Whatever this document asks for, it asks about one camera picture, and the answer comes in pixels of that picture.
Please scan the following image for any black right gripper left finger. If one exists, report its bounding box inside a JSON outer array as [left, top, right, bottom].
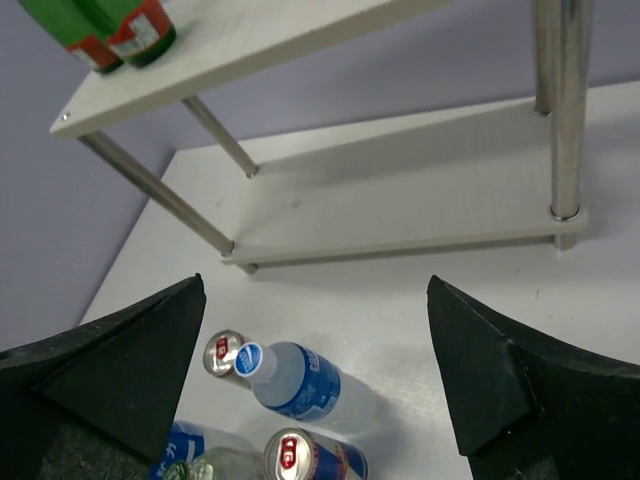
[[1, 274, 206, 479]]

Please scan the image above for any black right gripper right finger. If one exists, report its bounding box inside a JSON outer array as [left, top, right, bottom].
[[426, 276, 639, 479]]

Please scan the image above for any large pocari sweat bottle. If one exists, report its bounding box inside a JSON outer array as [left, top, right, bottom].
[[148, 420, 256, 480]]

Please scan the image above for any small pocari sweat bottle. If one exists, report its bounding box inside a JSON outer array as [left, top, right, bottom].
[[234, 341, 377, 435]]

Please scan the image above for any white two-tier shelf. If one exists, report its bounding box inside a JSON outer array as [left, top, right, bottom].
[[51, 1, 593, 272]]

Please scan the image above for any red bull can rear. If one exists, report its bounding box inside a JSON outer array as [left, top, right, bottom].
[[202, 329, 250, 390]]

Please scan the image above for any red bull can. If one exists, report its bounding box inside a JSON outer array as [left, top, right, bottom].
[[202, 329, 250, 390], [262, 427, 369, 480]]

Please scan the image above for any clear chang bottle left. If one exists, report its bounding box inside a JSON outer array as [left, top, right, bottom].
[[163, 447, 265, 480]]

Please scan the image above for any red bull can front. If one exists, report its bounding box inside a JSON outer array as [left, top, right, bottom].
[[262, 427, 369, 480]]

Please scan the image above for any green glass bottle right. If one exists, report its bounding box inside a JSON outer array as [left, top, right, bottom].
[[67, 0, 177, 68]]

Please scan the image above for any green glass bottle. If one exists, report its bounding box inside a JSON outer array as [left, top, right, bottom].
[[67, 0, 177, 68], [19, 0, 124, 75]]

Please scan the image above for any green glass bottle left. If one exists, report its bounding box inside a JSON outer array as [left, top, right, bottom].
[[19, 0, 124, 75]]

